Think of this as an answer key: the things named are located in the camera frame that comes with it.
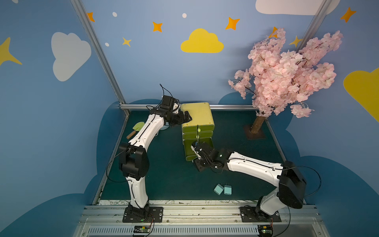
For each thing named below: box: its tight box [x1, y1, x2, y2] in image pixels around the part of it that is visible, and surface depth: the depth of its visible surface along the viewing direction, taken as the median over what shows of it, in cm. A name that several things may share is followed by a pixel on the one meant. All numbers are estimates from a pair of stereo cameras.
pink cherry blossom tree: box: [227, 27, 343, 134], surface depth 67 cm
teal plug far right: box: [224, 183, 232, 196], surface depth 82 cm
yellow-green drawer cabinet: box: [180, 102, 215, 142], surface depth 92 cm
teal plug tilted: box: [213, 183, 225, 196], surface depth 83 cm
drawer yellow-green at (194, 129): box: [182, 124, 216, 134], surface depth 88 cm
